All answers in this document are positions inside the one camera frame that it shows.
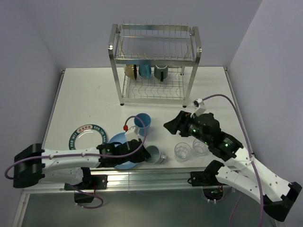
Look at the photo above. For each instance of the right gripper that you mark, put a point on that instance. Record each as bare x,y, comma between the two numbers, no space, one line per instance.
176,124

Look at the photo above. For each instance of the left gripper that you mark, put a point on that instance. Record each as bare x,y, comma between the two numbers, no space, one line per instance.
142,155

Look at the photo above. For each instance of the light grey mug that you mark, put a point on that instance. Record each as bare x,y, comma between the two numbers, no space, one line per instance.
156,157

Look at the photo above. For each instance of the dark green mug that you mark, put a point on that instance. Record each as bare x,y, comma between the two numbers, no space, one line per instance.
161,72

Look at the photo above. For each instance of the blue flower mug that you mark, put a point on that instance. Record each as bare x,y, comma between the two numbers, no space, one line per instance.
145,71

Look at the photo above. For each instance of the black bowl tan outside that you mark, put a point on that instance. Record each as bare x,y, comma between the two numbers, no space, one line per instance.
131,71

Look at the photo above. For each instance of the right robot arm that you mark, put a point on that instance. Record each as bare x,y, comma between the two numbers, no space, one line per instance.
234,166

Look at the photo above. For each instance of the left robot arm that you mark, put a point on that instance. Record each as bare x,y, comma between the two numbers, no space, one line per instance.
34,164

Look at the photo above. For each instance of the steel two-tier dish rack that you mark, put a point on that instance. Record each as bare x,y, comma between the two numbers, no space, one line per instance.
178,46

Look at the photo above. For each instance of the clear glass left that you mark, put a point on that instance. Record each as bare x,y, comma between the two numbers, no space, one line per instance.
182,152

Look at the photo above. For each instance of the clear glass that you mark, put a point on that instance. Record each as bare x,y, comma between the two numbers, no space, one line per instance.
200,149
182,152

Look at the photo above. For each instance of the blue round plate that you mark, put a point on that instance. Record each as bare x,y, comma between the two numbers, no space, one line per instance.
127,164

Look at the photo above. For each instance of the blue plastic tumbler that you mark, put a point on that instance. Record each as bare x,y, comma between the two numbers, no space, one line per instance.
143,120

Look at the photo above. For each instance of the clear glass right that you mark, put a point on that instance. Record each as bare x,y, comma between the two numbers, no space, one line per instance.
200,149

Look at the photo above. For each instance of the white plate teal rim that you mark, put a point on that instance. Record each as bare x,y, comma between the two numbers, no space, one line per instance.
87,136

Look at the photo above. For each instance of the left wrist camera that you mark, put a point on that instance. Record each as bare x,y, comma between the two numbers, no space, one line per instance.
131,133

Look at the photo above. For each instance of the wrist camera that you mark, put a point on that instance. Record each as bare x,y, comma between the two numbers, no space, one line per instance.
131,133
199,108

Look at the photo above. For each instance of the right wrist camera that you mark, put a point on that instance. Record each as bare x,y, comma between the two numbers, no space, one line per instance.
199,108

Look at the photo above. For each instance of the aluminium frame rail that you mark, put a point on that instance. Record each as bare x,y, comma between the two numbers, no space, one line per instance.
146,179

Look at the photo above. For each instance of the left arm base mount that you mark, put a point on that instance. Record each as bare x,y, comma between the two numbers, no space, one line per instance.
95,182

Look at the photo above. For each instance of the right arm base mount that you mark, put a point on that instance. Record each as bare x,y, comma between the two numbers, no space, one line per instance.
212,189

